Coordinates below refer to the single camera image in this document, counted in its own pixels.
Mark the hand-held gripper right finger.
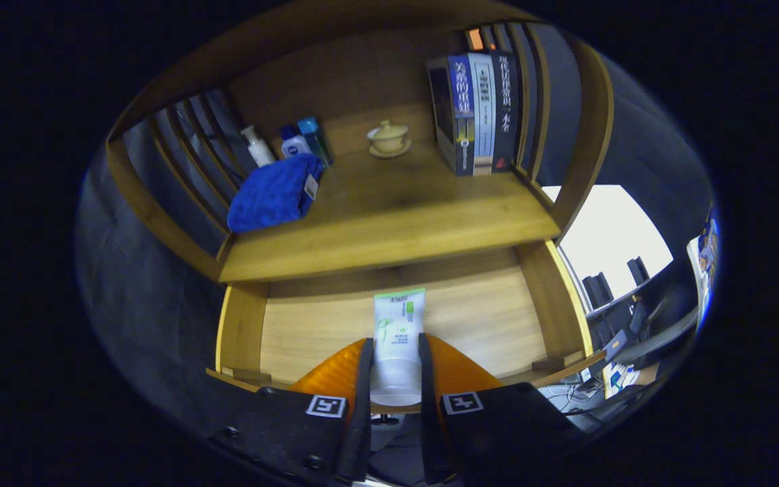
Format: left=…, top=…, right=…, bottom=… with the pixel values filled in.
left=418, top=331, right=586, bottom=486

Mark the wooden cabinet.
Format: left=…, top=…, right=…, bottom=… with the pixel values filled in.
left=105, top=0, right=615, bottom=298

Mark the white spine book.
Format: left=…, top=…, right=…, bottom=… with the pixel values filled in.
left=467, top=52, right=497, bottom=177

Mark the blue folded towel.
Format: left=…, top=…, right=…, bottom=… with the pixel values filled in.
left=227, top=153, right=325, bottom=234

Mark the white drawer unit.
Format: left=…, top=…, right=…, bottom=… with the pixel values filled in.
left=542, top=184, right=674, bottom=315

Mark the black spine book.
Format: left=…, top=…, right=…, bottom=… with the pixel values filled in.
left=491, top=51, right=520, bottom=173

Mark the wooden countertop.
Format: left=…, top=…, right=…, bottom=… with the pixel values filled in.
left=219, top=139, right=561, bottom=283

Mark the beige lidded teacup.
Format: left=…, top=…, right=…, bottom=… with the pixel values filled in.
left=367, top=120, right=410, bottom=154

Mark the black backdrop cloth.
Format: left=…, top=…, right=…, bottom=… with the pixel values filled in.
left=75, top=41, right=715, bottom=461

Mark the blue patterned gift bag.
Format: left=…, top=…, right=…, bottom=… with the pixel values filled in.
left=697, top=216, right=722, bottom=298

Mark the blue spine book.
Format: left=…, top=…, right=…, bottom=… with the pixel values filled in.
left=427, top=54, right=477, bottom=177

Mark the teal bottle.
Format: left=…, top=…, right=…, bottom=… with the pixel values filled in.
left=296, top=116, right=333, bottom=166

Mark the white bottle with blue cap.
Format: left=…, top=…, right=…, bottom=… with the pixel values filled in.
left=279, top=124, right=312, bottom=158

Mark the white pump bottle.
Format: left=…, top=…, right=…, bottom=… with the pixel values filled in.
left=240, top=124, right=276, bottom=168

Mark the wooden drawer with black knob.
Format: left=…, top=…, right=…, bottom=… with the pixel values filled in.
left=206, top=240, right=607, bottom=427

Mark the beige saucer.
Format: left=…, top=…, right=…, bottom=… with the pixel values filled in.
left=369, top=139, right=412, bottom=160

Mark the white tube with green label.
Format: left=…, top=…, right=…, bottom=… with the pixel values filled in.
left=369, top=287, right=427, bottom=407

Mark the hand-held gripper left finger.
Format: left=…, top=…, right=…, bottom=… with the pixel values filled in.
left=210, top=337, right=375, bottom=484

